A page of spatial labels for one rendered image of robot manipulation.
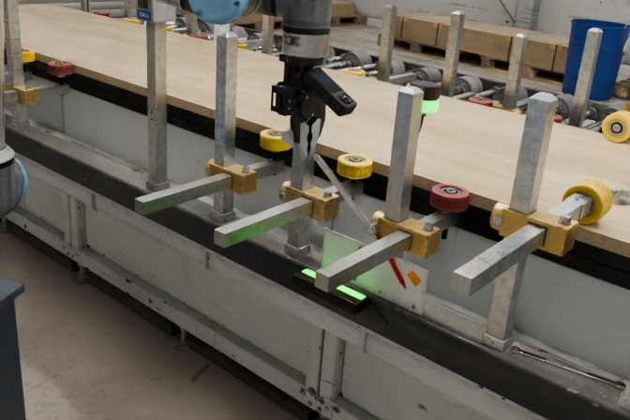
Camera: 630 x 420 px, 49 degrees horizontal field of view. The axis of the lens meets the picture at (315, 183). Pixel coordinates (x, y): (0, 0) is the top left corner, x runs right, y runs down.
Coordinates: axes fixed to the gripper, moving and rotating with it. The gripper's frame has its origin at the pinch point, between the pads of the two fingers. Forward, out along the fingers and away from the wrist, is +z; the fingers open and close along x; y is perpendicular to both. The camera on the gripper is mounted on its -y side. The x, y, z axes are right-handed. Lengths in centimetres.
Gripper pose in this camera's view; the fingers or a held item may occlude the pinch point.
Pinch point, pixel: (306, 157)
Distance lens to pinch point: 138.2
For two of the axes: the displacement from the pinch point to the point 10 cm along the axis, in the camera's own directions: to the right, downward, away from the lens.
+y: -7.6, -2.8, 5.9
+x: -6.5, 2.3, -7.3
